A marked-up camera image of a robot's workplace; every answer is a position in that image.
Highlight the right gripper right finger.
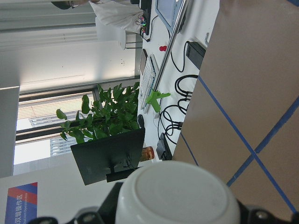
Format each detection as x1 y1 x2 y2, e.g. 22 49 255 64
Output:
237 200 249 224

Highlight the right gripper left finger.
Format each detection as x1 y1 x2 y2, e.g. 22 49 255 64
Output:
98 182 123 224

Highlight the cream white cup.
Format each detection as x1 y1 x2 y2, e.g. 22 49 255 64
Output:
115 161 241 224

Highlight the black monitor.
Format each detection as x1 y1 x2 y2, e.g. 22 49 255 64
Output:
71 128 145 185

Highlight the green potted plant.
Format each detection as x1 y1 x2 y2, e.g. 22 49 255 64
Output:
56 82 140 144

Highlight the white keyboard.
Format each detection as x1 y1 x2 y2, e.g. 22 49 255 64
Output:
138 54 159 113

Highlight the black smartphone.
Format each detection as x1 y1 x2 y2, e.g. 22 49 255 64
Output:
139 49 148 75

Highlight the black power adapter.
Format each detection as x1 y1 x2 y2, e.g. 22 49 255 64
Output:
186 42 206 70

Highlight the blue teach pendant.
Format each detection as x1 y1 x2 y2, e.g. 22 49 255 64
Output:
155 0 183 32

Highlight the green handled reacher grabber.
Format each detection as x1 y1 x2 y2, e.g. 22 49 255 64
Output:
146 0 189 112

